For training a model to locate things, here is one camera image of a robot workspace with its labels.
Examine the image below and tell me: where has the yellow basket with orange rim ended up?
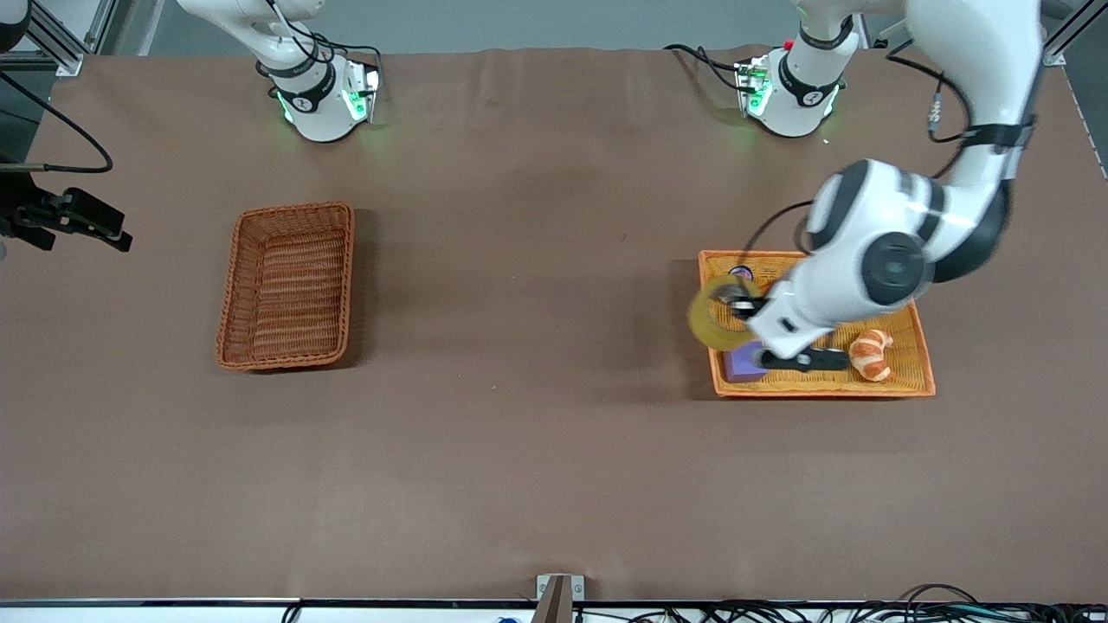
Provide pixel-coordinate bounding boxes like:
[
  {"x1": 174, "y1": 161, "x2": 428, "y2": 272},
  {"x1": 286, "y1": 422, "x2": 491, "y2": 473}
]
[{"x1": 698, "y1": 249, "x2": 937, "y2": 399}]

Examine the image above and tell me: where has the clear yellowish tape roll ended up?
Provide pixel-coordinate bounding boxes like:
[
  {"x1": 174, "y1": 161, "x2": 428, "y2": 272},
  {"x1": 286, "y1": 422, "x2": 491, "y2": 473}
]
[{"x1": 687, "y1": 274, "x2": 764, "y2": 352}]

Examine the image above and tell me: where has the black left base cable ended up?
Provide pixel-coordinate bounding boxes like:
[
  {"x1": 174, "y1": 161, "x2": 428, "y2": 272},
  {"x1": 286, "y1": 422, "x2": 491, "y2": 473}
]
[{"x1": 663, "y1": 42, "x2": 747, "y2": 93}]

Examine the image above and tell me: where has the brown table cover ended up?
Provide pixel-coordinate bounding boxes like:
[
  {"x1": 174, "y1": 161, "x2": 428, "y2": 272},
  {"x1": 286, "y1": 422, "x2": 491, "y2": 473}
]
[{"x1": 0, "y1": 45, "x2": 1108, "y2": 604}]

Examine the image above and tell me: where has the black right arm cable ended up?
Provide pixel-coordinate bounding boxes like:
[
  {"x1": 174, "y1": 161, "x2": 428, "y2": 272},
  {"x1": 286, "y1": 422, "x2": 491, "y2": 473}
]
[{"x1": 0, "y1": 71, "x2": 115, "y2": 176}]

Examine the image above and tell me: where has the black base cable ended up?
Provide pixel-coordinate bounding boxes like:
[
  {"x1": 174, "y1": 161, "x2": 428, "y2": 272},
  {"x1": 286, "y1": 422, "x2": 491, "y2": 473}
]
[
  {"x1": 663, "y1": 42, "x2": 747, "y2": 93},
  {"x1": 256, "y1": 0, "x2": 383, "y2": 80}
]

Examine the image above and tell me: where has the purple foam cube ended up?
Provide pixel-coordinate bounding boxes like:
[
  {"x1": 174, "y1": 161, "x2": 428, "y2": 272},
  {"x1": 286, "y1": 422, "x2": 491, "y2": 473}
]
[{"x1": 722, "y1": 344, "x2": 770, "y2": 384}]

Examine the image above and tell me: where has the metal table edge bracket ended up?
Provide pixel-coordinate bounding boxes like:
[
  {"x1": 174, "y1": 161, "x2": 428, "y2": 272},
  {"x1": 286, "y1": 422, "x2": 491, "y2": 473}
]
[{"x1": 530, "y1": 574, "x2": 586, "y2": 623}]

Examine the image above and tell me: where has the black right base cable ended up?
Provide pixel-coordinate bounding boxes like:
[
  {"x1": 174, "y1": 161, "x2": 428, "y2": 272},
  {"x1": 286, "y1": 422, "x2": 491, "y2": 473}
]
[{"x1": 256, "y1": 0, "x2": 383, "y2": 80}]

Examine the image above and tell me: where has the toy croissant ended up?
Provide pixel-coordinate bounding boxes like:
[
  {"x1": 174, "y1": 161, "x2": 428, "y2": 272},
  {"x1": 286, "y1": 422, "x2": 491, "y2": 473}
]
[{"x1": 848, "y1": 328, "x2": 895, "y2": 383}]

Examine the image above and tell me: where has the brown wicker basket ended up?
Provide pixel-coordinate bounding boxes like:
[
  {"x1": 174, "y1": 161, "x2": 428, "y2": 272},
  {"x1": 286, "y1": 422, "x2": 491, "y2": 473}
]
[{"x1": 216, "y1": 202, "x2": 356, "y2": 373}]

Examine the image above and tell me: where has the aluminium frame profile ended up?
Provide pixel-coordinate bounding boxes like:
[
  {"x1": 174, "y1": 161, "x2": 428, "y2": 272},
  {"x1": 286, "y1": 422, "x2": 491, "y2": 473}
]
[
  {"x1": 1042, "y1": 0, "x2": 1108, "y2": 67},
  {"x1": 24, "y1": 0, "x2": 120, "y2": 78}
]

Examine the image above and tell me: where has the black floor cable bundle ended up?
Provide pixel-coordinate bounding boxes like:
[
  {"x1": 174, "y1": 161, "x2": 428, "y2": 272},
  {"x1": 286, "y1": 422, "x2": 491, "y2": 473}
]
[{"x1": 571, "y1": 583, "x2": 1108, "y2": 623}]

